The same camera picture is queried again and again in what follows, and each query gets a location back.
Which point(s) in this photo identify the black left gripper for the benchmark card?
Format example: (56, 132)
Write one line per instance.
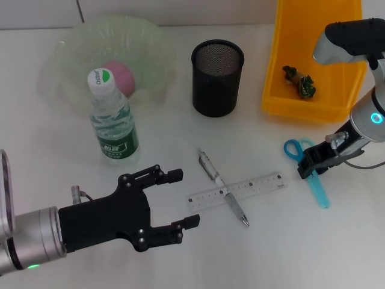
(105, 216)

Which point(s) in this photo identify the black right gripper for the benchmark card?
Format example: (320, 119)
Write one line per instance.
(328, 153)

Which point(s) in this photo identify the blue scissors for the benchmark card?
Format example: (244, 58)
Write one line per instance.
(319, 192)

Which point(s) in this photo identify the transparent plastic ruler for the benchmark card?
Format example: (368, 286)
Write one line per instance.
(261, 183)

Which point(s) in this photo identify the green plastic wrapper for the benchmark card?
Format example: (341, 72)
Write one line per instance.
(305, 87)

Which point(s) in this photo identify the green label water bottle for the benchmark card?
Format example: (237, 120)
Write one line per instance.
(115, 141)

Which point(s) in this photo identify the pink peach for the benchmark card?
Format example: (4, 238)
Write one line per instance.
(123, 78)

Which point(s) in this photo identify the grey white ballpoint pen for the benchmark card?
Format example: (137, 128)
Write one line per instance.
(210, 168)

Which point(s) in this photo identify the black mesh pen holder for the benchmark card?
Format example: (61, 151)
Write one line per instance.
(215, 87)

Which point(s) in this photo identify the translucent green fruit plate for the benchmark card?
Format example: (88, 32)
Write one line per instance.
(141, 45)

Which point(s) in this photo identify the yellow plastic bin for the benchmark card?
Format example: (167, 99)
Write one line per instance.
(300, 39)

